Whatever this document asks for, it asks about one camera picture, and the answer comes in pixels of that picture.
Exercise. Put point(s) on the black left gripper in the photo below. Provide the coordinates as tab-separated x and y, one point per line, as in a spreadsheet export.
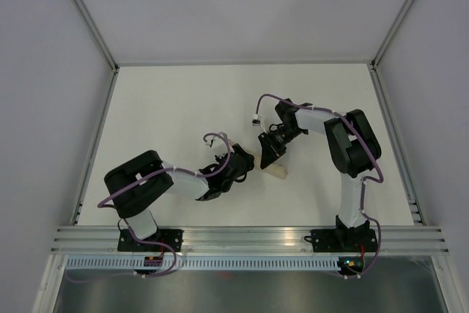
238	149

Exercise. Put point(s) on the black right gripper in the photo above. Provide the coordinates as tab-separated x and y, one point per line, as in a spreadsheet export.
271	152

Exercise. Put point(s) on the beige cloth napkin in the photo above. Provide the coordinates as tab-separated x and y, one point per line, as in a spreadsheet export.
274	169

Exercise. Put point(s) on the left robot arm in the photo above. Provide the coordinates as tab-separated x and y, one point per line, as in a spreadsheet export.
138	183

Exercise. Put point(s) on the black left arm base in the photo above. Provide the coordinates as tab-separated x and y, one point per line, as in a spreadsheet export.
170	237

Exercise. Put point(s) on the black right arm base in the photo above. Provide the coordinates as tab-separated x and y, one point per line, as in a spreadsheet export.
342	240

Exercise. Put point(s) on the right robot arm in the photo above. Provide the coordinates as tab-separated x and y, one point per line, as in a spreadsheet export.
353	146

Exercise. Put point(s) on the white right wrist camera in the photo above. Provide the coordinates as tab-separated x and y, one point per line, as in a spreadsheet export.
257	121

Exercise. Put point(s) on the aluminium front rail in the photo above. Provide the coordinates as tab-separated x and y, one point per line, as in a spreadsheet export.
232	241

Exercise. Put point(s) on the white slotted cable duct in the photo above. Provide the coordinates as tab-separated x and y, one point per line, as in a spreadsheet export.
80	262

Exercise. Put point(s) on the right aluminium frame post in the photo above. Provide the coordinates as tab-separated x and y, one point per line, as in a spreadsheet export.
396	24

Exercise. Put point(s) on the aluminium frame post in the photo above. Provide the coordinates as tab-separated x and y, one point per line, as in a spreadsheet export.
97	37
396	24

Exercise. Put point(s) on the left aluminium frame post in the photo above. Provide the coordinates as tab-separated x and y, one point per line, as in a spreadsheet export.
97	37

